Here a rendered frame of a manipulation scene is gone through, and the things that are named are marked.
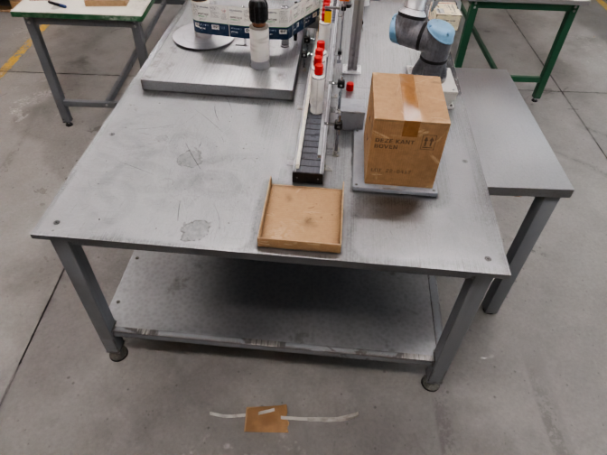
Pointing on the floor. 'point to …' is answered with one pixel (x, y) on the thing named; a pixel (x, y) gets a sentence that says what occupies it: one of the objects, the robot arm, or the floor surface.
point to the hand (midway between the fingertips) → (444, 12)
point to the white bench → (103, 16)
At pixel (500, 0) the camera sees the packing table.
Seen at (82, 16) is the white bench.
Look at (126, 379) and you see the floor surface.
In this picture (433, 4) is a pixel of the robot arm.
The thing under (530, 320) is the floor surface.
